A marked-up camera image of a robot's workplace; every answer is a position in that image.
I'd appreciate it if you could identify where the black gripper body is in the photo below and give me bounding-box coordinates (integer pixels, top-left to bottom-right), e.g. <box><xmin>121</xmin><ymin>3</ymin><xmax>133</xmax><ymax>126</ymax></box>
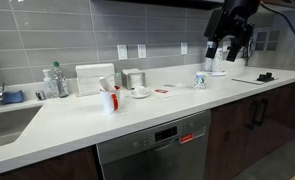
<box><xmin>204</xmin><ymin>0</ymin><xmax>261</xmax><ymax>43</ymax></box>

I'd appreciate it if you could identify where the printed paper cup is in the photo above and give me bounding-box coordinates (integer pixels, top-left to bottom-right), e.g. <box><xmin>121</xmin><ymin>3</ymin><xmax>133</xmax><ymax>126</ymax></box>
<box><xmin>193</xmin><ymin>71</ymin><xmax>208</xmax><ymax>91</ymax></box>

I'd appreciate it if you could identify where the small white espresso cup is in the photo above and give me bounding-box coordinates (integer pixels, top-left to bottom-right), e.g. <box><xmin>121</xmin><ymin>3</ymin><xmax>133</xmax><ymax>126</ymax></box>
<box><xmin>134</xmin><ymin>85</ymin><xmax>149</xmax><ymax>97</ymax></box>

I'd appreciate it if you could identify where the small metal cup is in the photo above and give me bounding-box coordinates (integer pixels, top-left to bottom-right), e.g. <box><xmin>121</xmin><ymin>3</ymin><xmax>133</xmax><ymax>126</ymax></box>
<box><xmin>34</xmin><ymin>89</ymin><xmax>47</xmax><ymax>101</ymax></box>

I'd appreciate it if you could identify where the short stack of paper cups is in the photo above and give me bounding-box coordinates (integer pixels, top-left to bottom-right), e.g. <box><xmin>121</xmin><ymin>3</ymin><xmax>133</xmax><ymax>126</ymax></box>
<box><xmin>212</xmin><ymin>47</ymin><xmax>225</xmax><ymax>73</ymax></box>

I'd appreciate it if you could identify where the white round tray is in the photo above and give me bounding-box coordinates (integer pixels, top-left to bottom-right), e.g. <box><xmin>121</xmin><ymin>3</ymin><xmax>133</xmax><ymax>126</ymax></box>
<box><xmin>202</xmin><ymin>69</ymin><xmax>227</xmax><ymax>77</ymax></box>

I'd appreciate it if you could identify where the white flat board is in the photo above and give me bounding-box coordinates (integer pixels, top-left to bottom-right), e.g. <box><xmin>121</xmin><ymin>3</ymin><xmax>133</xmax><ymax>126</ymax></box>
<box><xmin>231</xmin><ymin>74</ymin><xmax>279</xmax><ymax>86</ymax></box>

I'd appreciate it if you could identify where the small black block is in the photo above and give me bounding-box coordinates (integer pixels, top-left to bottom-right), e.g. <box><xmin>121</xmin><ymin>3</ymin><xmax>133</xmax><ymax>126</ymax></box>
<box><xmin>256</xmin><ymin>71</ymin><xmax>276</xmax><ymax>83</ymax></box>

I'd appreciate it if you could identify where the cream plastic spoon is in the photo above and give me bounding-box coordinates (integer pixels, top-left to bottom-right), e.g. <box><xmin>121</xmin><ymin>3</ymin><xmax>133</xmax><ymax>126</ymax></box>
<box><xmin>162</xmin><ymin>90</ymin><xmax>192</xmax><ymax>100</ymax></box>

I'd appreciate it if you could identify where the metal napkin holder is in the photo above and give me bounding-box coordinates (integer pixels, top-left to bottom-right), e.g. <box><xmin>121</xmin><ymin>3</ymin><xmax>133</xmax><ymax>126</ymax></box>
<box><xmin>121</xmin><ymin>68</ymin><xmax>146</xmax><ymax>91</ymax></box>

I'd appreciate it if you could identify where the white saucer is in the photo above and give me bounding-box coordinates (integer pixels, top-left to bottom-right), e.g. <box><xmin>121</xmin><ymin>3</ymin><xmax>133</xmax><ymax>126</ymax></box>
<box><xmin>129</xmin><ymin>89</ymin><xmax>152</xmax><ymax>100</ymax></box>

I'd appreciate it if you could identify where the white rolled item in mug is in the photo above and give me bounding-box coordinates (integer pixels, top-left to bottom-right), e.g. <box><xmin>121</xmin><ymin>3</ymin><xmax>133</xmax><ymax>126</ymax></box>
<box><xmin>98</xmin><ymin>76</ymin><xmax>117</xmax><ymax>93</ymax></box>

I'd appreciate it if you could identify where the stainless steel dishwasher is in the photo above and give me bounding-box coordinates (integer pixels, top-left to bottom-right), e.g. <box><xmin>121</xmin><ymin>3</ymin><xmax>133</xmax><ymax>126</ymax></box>
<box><xmin>96</xmin><ymin>109</ymin><xmax>212</xmax><ymax>180</ymax></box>

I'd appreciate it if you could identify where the stack of white paper towels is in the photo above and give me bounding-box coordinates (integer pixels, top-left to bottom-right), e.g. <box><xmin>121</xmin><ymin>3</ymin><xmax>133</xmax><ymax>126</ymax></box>
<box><xmin>75</xmin><ymin>62</ymin><xmax>117</xmax><ymax>97</ymax></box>

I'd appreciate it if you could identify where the clear bottle with green cap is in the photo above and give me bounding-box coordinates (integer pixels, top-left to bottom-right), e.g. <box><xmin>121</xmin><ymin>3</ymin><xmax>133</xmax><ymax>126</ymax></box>
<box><xmin>52</xmin><ymin>61</ymin><xmax>70</xmax><ymax>99</ymax></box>

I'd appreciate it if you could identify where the clear soap dispenser bottle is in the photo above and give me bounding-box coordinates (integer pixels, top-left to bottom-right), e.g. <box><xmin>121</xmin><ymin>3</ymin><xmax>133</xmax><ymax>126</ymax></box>
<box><xmin>42</xmin><ymin>68</ymin><xmax>60</xmax><ymax>99</ymax></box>

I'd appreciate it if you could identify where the dark wood sink cabinet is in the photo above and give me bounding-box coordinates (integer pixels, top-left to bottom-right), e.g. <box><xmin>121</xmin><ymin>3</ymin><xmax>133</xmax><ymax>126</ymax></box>
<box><xmin>0</xmin><ymin>146</ymin><xmax>100</xmax><ymax>180</ymax></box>

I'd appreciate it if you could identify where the blue sponge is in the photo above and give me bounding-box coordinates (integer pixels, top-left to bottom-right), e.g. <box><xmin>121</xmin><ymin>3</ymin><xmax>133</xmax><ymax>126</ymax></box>
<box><xmin>0</xmin><ymin>89</ymin><xmax>25</xmax><ymax>105</ymax></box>

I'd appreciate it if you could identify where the steel sink basin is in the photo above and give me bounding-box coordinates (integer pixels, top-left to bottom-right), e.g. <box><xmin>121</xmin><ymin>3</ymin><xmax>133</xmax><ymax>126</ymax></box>
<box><xmin>0</xmin><ymin>105</ymin><xmax>43</xmax><ymax>150</ymax></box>

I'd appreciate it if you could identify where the white wall outlet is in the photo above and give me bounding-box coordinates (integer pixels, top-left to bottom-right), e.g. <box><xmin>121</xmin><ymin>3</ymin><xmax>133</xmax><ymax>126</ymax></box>
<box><xmin>137</xmin><ymin>43</ymin><xmax>148</xmax><ymax>60</ymax></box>
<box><xmin>222</xmin><ymin>40</ymin><xmax>231</xmax><ymax>53</ymax></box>
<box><xmin>180</xmin><ymin>41</ymin><xmax>189</xmax><ymax>56</ymax></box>

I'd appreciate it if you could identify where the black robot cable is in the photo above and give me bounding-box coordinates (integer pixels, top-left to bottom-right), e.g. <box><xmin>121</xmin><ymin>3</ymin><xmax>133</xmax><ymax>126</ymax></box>
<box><xmin>260</xmin><ymin>2</ymin><xmax>295</xmax><ymax>45</ymax></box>

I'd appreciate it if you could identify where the black cabinet handle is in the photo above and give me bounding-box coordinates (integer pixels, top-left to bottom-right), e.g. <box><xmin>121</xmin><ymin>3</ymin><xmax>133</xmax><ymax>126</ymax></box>
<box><xmin>246</xmin><ymin>99</ymin><xmax>260</xmax><ymax>131</ymax></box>
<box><xmin>255</xmin><ymin>97</ymin><xmax>269</xmax><ymax>127</ymax></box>

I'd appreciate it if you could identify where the white wall switch plate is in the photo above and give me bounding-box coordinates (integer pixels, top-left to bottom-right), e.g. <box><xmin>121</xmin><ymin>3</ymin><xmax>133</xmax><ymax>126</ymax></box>
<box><xmin>116</xmin><ymin>44</ymin><xmax>129</xmax><ymax>61</ymax></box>

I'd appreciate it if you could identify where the white mug with red handle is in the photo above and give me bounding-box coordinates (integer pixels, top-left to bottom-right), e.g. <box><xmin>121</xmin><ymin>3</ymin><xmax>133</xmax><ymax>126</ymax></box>
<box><xmin>99</xmin><ymin>85</ymin><xmax>122</xmax><ymax>115</ymax></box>

